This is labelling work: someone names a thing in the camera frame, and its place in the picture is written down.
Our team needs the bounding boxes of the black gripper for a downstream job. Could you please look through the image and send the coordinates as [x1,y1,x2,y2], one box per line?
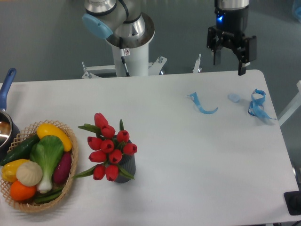
[206,0,257,76]

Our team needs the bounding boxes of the red tulip bouquet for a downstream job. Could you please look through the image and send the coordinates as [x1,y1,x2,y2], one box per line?
[74,113,137,182]

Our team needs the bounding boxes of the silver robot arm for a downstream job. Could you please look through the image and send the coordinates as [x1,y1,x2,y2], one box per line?
[82,0,257,77]

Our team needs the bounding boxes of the dark grey ribbed vase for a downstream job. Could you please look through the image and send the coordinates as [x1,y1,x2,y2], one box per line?
[114,154,136,183]

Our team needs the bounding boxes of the small blue tape piece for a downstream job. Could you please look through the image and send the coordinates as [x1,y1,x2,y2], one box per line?
[228,93,240,103]

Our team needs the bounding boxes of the blue ribbon strip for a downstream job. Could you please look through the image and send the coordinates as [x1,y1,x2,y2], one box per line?
[187,92,218,114]

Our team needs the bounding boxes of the tangled blue ribbon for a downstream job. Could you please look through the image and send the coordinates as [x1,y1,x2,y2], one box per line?
[247,89,276,121]

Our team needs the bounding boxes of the black device at table edge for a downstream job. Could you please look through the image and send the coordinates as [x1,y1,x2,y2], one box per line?
[284,191,301,216]

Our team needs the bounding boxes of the purple sweet potato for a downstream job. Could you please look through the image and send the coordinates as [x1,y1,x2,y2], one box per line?
[53,152,71,184]

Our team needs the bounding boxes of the green bok choy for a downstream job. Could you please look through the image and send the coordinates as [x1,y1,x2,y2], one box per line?
[30,135,64,194]

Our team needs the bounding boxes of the woven wicker basket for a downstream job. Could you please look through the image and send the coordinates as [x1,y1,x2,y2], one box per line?
[0,120,79,213]

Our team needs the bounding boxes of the green bean pods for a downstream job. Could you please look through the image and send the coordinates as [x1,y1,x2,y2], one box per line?
[34,187,63,204]

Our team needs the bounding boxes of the dark green cucumber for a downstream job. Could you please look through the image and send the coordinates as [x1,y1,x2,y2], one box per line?
[0,134,40,166]

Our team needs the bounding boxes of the yellow bell pepper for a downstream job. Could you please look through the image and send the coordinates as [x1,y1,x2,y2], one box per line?
[1,159,30,183]

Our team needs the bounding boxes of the orange fruit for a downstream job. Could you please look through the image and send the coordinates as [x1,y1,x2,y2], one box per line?
[10,180,36,201]

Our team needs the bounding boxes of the white metal frame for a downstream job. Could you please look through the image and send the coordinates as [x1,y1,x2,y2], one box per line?
[278,81,301,127]

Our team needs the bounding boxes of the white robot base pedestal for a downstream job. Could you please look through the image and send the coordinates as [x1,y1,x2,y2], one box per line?
[81,35,168,80]

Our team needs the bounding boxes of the blue handled saucepan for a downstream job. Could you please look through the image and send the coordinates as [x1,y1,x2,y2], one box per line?
[0,68,20,160]

